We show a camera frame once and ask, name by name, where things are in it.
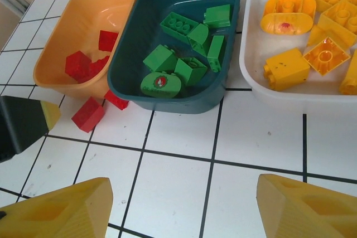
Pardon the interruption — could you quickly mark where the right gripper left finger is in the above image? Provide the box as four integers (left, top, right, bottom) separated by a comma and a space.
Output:
0, 177, 114, 238

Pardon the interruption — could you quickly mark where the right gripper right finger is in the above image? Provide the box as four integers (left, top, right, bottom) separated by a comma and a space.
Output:
256, 173, 357, 238

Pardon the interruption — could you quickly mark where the red lego brick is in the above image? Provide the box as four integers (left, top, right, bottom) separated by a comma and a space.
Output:
71, 96, 106, 133
104, 89, 131, 110
65, 50, 91, 79
83, 55, 111, 82

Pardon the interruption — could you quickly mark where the orange plastic bin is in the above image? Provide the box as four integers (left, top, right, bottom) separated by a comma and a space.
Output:
32, 0, 142, 99

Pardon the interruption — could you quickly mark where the green oval lego piece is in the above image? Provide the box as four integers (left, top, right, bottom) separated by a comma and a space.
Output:
140, 70, 182, 99

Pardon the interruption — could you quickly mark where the white plastic bin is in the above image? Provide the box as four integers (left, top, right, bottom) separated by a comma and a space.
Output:
239, 0, 357, 104

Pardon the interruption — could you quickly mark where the small green lego brick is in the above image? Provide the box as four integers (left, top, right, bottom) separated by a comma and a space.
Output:
206, 35, 225, 73

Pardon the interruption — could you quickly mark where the long green lego brick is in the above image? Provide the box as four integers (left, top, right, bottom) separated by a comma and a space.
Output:
160, 11, 199, 38

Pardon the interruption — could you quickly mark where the yellow rounded lego piece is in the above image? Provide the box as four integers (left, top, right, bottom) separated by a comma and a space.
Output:
260, 0, 317, 36

